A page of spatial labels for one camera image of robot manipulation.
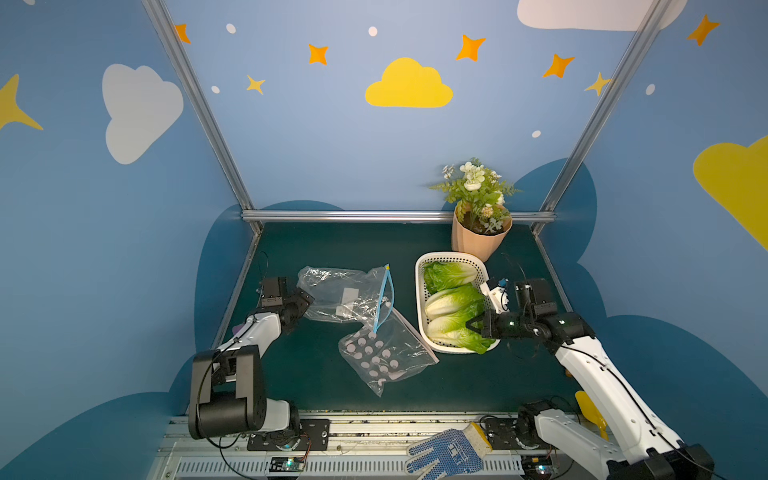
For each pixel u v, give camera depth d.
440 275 0.96
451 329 0.80
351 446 0.73
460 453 0.72
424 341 0.84
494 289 0.71
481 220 1.02
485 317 0.68
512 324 0.65
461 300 0.91
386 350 0.88
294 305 0.83
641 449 0.39
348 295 1.01
